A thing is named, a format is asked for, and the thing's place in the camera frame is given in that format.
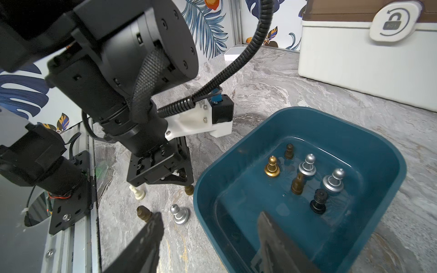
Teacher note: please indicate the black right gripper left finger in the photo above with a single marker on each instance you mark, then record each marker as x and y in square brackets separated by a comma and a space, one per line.
[142, 254]

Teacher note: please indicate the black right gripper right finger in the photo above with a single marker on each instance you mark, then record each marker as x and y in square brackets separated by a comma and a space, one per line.
[279, 253]

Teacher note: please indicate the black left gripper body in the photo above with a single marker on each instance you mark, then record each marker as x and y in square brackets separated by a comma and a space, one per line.
[168, 164]

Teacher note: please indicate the dark chess piece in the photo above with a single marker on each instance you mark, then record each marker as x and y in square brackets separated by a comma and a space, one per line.
[289, 153]
[298, 184]
[318, 203]
[189, 190]
[144, 213]

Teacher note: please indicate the silver chess piece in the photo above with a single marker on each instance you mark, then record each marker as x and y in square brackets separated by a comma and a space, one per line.
[334, 182]
[180, 214]
[139, 194]
[307, 167]

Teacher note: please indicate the gold chess piece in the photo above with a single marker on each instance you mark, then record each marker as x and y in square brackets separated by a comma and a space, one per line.
[272, 169]

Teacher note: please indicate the teal plastic storage box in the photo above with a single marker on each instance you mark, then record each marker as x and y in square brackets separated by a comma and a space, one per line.
[232, 192]

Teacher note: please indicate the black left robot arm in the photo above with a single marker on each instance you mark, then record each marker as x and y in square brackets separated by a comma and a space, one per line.
[110, 58]

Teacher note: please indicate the small white box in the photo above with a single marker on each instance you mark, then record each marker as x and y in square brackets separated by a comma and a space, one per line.
[233, 53]

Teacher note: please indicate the brown lid white toolbox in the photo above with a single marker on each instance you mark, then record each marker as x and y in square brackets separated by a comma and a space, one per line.
[387, 49]

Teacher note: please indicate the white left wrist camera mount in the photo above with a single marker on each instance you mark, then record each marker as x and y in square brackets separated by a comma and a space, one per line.
[215, 118]

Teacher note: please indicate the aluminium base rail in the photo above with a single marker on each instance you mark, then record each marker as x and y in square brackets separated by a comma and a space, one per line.
[72, 244]

